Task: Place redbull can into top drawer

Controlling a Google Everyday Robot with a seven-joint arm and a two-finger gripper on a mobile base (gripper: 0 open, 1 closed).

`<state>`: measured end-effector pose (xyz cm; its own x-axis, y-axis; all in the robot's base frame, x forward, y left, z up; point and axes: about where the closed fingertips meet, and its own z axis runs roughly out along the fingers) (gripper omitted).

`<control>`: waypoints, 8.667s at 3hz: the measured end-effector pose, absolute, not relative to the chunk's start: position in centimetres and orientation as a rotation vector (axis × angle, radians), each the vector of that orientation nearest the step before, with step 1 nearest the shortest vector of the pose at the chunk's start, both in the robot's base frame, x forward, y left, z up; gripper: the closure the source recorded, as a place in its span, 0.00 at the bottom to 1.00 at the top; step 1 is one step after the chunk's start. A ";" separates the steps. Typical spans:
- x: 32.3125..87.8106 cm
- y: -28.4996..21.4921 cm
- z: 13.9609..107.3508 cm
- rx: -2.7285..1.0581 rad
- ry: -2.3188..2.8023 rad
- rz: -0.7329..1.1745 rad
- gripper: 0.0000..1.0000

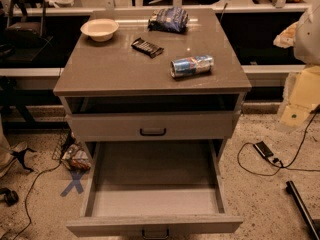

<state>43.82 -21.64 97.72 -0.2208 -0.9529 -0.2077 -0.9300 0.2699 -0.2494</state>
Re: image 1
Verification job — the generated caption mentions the blue silver redbull can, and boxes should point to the blue silver redbull can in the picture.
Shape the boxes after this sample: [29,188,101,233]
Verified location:
[170,55,214,78]

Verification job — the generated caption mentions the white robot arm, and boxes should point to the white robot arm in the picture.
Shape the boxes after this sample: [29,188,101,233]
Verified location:
[280,0,320,127]

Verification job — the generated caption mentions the closed middle drawer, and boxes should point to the closed middle drawer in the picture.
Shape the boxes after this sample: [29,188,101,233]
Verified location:
[66,112,239,142]

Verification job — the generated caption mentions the grey drawer cabinet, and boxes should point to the grey drawer cabinet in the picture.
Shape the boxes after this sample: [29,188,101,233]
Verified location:
[54,8,251,156]

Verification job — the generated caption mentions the open bottom drawer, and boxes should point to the open bottom drawer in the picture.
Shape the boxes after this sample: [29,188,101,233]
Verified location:
[67,140,242,240]

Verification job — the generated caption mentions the black bar on floor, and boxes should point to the black bar on floor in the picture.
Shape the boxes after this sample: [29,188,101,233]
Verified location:
[286,181,320,240]

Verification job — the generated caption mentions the blue chip bag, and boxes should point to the blue chip bag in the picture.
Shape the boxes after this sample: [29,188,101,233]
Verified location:
[148,7,189,33]

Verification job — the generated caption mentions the black snack bar wrapper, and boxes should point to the black snack bar wrapper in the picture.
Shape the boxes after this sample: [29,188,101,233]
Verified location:
[131,38,164,58]

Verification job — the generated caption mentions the white ceramic bowl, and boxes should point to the white ceramic bowl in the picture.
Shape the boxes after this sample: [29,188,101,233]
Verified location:
[80,19,119,42]

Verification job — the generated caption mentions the snack packets on floor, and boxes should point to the snack packets on floor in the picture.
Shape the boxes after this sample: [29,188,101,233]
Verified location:
[62,144,91,171]

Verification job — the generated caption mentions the blue tape cross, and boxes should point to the blue tape cross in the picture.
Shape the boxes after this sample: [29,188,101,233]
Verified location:
[60,171,84,197]

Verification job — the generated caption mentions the black chair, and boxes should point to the black chair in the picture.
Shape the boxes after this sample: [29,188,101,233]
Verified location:
[0,0,50,62]

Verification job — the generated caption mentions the black caster wheel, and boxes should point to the black caster wheel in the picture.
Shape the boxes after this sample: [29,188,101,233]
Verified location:
[0,188,19,206]

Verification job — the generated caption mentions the black cable right floor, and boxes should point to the black cable right floor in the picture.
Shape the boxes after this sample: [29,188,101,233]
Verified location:
[236,107,320,178]

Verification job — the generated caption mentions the black cable floor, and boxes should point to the black cable floor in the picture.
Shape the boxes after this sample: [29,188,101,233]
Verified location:
[236,107,320,178]
[11,161,64,240]

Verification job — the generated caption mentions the black cable left floor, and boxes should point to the black cable left floor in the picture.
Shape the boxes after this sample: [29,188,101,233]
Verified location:
[11,161,64,240]

